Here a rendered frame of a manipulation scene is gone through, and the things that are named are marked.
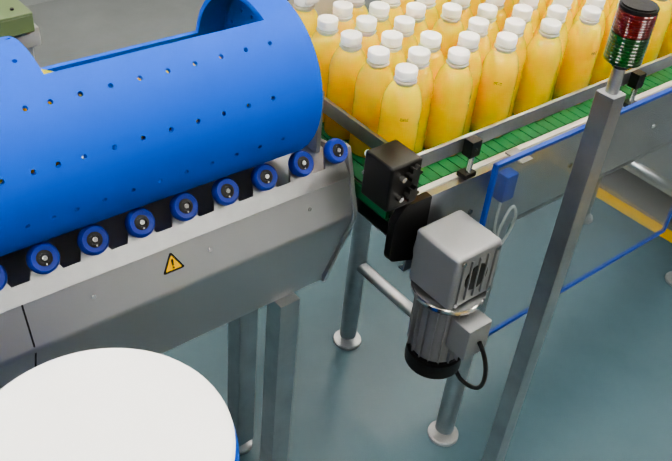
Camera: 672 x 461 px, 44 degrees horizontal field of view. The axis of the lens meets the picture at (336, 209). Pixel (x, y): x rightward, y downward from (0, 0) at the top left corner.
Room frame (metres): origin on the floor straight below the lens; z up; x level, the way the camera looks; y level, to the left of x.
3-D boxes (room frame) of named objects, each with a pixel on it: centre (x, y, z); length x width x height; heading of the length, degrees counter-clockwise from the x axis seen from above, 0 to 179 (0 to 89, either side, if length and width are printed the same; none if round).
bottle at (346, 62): (1.38, 0.00, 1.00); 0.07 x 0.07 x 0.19
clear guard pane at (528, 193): (1.51, -0.57, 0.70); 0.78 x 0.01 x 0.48; 132
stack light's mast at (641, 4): (1.28, -0.44, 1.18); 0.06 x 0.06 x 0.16
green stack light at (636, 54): (1.28, -0.44, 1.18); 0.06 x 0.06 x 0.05
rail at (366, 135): (1.34, 0.02, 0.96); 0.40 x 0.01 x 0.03; 42
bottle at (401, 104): (1.27, -0.09, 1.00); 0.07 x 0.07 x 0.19
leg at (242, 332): (1.30, 0.18, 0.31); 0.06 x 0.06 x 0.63; 42
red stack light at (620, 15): (1.28, -0.44, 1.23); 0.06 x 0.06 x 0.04
